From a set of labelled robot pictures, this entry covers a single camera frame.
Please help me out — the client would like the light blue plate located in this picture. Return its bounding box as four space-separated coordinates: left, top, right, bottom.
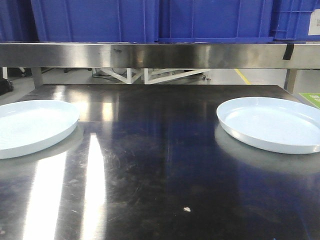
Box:
216 97 320 155
0 100 80 159

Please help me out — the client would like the large blue bin centre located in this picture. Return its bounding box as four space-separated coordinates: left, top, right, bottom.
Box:
158 0 273 43

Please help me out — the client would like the large blue bin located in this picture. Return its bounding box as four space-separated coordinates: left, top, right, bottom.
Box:
158 0 273 43
31 0 160 43

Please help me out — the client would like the black tape strip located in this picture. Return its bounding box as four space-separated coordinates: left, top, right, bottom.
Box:
282 43 295 61

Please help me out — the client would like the large blue bin left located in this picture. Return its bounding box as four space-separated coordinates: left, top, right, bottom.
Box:
31 0 160 43

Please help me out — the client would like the blue crate with label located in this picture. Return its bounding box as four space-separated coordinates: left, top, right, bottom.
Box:
270 0 320 42

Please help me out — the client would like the white metal frame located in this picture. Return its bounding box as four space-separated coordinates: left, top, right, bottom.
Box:
92 68 211 85

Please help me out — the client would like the stainless steel shelf rail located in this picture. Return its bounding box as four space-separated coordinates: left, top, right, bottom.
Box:
0 42 320 69

